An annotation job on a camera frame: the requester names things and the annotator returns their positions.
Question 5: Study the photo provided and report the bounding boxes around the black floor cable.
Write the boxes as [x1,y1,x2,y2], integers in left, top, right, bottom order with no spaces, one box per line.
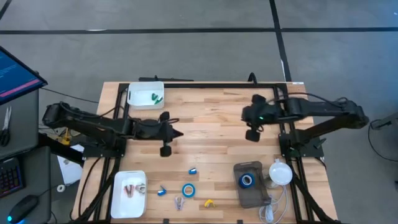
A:
[40,88,100,104]

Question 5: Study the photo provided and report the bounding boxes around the yellow clamp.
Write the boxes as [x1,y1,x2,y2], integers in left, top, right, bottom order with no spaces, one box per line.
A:
[58,126,74,146]

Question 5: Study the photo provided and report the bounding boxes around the black computer mouse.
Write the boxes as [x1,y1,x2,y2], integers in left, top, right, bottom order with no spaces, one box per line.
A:
[7,194,39,224]

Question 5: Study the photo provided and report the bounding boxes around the white round dome lamp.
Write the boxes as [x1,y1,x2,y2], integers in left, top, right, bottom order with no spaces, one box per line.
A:
[269,158,294,187]

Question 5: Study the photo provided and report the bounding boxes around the large white plastic bin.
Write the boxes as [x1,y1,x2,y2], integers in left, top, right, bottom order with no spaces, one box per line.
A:
[110,170,147,219]

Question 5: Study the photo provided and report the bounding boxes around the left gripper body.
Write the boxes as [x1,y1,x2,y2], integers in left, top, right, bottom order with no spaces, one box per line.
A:
[133,111,177,158]

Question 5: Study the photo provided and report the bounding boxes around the scissors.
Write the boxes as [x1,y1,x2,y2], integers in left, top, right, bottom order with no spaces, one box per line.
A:
[0,105,12,147]

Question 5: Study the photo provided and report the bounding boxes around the transparent grey plastic bin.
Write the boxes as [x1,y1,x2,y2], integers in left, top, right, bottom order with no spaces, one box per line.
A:
[233,161,272,209]

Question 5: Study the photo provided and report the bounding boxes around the black keyboard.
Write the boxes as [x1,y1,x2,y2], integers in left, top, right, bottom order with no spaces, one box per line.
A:
[0,157,24,198]

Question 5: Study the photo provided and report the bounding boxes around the small white plastic bin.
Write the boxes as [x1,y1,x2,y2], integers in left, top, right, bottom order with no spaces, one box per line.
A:
[126,81,165,110]

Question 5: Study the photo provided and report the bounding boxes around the grey desk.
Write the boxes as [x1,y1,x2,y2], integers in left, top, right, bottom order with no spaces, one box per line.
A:
[0,88,52,224]

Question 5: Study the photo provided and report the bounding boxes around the dark blue tape roll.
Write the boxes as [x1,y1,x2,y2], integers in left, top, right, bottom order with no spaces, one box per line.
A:
[238,172,256,189]

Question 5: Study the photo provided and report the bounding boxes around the monitor with blue screen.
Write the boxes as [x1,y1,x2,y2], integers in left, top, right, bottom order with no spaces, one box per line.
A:
[0,45,49,106]

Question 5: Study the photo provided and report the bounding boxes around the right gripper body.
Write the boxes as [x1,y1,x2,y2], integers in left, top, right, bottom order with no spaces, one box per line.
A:
[245,94,285,143]

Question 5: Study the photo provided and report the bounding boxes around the white paper sheet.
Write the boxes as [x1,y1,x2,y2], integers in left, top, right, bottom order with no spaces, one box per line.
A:
[57,144,85,186]

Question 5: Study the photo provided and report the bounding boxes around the white cable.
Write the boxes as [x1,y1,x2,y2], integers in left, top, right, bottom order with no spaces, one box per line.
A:
[258,179,290,223]

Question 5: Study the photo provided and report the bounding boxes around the light blue tape roll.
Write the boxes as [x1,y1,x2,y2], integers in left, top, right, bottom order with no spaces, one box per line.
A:
[182,183,197,198]

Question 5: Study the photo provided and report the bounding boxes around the black stand foot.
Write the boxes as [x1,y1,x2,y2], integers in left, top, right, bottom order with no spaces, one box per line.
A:
[369,111,398,131]

